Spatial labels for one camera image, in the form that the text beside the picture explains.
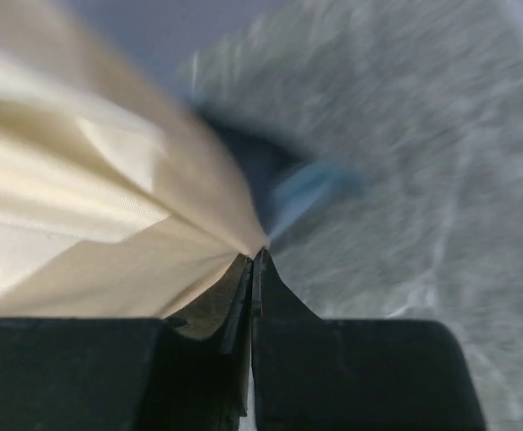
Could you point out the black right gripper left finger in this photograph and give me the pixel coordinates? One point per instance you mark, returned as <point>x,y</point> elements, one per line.
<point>185,372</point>

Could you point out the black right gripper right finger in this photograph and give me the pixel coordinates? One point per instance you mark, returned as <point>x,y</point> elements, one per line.
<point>312,373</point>

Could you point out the blue beige striped pillowcase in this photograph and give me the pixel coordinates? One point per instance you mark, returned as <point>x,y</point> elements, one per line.
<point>115,199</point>

